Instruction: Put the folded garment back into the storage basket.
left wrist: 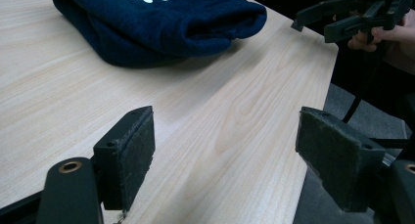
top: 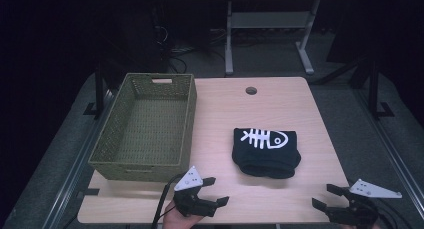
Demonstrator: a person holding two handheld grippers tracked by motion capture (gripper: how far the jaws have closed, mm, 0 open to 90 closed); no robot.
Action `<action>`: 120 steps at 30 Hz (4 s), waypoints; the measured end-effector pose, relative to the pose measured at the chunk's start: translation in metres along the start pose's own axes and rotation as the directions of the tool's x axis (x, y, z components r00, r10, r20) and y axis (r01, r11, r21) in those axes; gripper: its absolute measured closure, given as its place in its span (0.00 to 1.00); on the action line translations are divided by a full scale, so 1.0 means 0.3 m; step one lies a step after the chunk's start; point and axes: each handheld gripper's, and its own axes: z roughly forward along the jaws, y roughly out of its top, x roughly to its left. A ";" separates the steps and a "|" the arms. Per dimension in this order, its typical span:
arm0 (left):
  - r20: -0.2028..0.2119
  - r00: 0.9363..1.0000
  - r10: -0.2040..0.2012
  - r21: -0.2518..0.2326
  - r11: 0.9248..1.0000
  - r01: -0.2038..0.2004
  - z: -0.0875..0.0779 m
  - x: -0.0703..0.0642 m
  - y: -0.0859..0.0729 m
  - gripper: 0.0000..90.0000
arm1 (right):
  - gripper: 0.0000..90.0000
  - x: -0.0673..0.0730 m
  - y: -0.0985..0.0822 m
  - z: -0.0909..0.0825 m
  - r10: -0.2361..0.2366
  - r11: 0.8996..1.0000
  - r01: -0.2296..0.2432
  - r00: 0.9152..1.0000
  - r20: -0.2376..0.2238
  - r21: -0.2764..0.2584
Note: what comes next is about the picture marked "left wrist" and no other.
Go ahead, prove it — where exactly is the black cable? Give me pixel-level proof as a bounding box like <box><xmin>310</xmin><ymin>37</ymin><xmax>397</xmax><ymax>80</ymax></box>
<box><xmin>341</xmin><ymin>96</ymin><xmax>363</xmax><ymax>124</ymax></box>

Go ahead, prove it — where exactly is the navy blue folded sweatshirt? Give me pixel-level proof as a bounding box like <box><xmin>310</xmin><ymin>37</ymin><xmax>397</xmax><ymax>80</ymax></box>
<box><xmin>47</xmin><ymin>0</ymin><xmax>268</xmax><ymax>68</ymax></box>

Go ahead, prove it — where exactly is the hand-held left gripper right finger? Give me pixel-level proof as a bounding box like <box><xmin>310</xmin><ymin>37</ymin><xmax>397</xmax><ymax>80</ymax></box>
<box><xmin>295</xmin><ymin>106</ymin><xmax>388</xmax><ymax>213</ymax></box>

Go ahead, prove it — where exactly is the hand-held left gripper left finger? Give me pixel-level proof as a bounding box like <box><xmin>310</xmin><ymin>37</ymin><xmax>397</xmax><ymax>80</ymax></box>
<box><xmin>92</xmin><ymin>106</ymin><xmax>157</xmax><ymax>214</ymax></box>

